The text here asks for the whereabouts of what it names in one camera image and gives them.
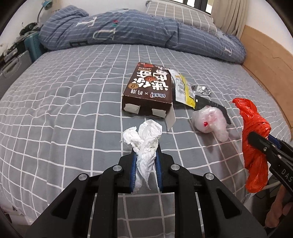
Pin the person's right hand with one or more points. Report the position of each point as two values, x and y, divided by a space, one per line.
278 208

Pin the teal hard suitcase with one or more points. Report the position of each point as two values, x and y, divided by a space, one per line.
33 46

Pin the brown cookie box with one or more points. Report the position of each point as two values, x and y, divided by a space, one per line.
149 93

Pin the crumpled silver foil wrapper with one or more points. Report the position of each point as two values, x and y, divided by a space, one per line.
201 90

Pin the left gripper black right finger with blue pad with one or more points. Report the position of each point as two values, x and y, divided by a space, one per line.
204 206

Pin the black framed window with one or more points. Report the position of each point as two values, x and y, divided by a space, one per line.
203 5

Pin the grey hard suitcase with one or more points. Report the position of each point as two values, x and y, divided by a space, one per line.
13 70

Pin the blue striped duvet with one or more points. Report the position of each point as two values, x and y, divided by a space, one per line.
72 27

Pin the grey checked bed sheet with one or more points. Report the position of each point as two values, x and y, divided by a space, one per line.
63 117

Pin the wooden headboard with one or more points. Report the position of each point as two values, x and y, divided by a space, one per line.
271 64

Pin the white plastic bag red print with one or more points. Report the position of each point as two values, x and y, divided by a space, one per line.
210 119

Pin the black card tag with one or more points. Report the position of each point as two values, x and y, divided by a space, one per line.
201 102

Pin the white tissue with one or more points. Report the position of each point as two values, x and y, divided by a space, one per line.
144 141

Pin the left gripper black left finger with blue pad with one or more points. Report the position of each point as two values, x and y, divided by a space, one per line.
88 206

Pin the grey checked pillow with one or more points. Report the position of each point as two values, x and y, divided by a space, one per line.
184 14

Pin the blue desk lamp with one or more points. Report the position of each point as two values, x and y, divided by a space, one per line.
46 4

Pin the beige curtain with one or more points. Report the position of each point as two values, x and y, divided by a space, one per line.
230 16

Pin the yellow white snack wrapper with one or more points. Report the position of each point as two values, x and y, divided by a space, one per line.
183 90

